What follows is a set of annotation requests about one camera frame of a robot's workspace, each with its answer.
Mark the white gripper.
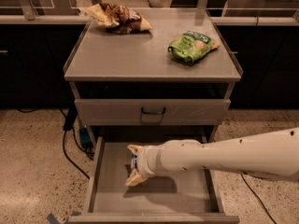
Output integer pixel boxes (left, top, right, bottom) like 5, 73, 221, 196
125, 144, 163, 187

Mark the blue pepsi can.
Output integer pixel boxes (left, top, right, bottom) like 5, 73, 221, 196
131, 154, 137, 171

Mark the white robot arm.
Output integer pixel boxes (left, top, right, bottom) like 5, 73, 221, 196
125, 128, 299, 187

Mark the closed grey upper drawer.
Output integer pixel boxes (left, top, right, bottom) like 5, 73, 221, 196
75, 99, 231, 126

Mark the open grey middle drawer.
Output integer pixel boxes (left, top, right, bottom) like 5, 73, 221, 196
69, 139, 239, 224

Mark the grey drawer cabinet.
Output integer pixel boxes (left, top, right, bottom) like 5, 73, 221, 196
63, 7, 244, 224

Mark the blue power adapter box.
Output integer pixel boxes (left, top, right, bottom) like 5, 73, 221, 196
79, 128, 92, 147

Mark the blue tape on floor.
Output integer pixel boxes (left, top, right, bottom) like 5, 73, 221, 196
46, 210, 81, 224

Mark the green snack bag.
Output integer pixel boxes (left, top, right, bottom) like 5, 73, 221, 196
167, 31, 220, 63

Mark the brown yellow chip bag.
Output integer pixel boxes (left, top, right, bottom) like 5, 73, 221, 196
85, 3, 152, 35

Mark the black drawer handle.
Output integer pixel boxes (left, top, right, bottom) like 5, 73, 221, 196
140, 107, 166, 115

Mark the black cable on left floor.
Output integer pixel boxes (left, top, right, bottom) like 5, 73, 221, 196
16, 104, 95, 180

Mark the black cable on floor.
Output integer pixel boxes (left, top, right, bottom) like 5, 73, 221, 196
240, 173, 278, 224
16, 104, 95, 180

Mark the black cable on right floor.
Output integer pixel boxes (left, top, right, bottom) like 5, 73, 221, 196
240, 173, 278, 224

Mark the black counter with grey rail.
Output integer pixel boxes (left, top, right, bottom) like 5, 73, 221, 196
0, 10, 299, 109

